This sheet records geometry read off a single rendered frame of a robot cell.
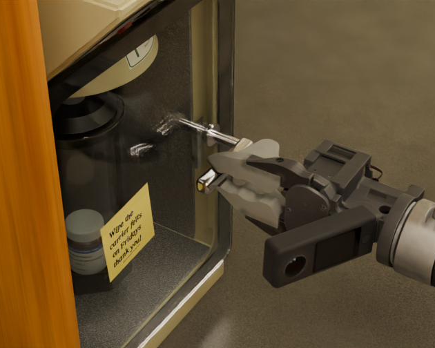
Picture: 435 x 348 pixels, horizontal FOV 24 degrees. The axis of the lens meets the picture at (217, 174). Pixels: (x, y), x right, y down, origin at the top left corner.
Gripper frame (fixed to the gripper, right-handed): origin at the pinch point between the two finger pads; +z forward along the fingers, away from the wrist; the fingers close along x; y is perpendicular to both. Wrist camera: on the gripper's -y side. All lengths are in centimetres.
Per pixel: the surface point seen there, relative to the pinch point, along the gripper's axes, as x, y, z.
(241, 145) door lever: 0.8, 4.8, -0.2
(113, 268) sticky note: -5.7, -12.1, 4.4
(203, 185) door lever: 0.5, -2.6, -0.2
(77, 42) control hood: 27.1, -21.2, -1.8
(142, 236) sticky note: -5.1, -7.2, 4.3
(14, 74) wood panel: 29.2, -29.1, -3.2
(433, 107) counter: -26, 60, -3
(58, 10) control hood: 29.2, -21.1, -0.4
